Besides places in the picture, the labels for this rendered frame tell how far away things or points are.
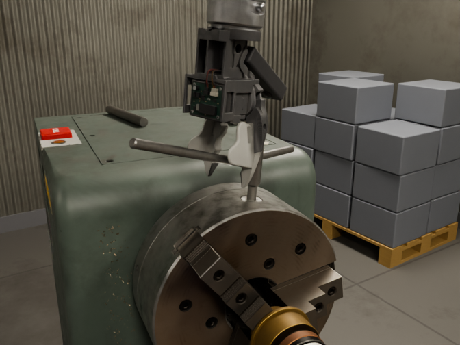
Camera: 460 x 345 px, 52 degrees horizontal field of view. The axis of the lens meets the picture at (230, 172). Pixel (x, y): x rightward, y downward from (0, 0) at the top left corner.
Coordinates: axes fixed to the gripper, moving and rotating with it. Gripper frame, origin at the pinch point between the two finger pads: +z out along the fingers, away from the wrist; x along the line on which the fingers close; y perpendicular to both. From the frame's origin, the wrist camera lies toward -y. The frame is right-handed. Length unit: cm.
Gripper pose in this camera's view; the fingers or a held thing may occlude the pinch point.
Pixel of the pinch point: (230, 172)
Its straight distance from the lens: 69.6
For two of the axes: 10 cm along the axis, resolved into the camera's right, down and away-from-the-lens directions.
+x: 7.7, 2.5, -5.9
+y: -6.3, 1.5, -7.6
